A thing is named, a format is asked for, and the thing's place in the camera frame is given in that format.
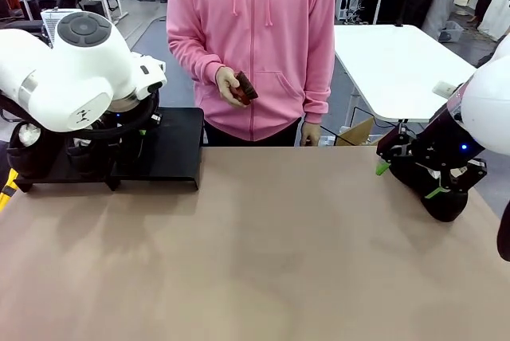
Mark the black computer tower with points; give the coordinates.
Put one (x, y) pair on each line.
(95, 7)

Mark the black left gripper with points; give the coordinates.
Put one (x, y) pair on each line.
(123, 116)

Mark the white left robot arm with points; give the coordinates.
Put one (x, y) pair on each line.
(60, 78)

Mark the yellow and black fabric item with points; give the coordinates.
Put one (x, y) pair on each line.
(6, 193)

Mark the white table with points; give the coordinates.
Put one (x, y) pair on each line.
(398, 66)

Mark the brown cardboard box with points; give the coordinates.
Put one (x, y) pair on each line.
(358, 134)

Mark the grey plastic bin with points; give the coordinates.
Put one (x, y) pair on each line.
(452, 31)

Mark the person in pink hoodie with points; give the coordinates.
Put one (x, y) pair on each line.
(255, 38)

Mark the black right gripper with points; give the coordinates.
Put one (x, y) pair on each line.
(446, 138)

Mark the person's right forearm pink sleeve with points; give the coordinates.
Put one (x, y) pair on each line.
(191, 62)

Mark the black metal shoe stand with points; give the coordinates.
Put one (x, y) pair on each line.
(175, 150)
(67, 183)

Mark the small white device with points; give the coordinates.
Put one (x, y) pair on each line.
(443, 89)

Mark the white computer case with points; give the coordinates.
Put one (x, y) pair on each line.
(347, 4)

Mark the brown wooden shoe brush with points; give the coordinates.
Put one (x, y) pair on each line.
(247, 92)

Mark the person's right hand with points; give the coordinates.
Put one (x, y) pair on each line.
(227, 84)

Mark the white air purifier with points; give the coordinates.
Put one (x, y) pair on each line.
(49, 22)

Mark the seated person's dark leg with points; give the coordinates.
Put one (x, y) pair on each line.
(487, 58)

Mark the person's left forearm pink sleeve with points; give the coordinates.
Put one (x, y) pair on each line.
(318, 94)

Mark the person's left hand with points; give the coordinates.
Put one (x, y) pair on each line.
(311, 134)

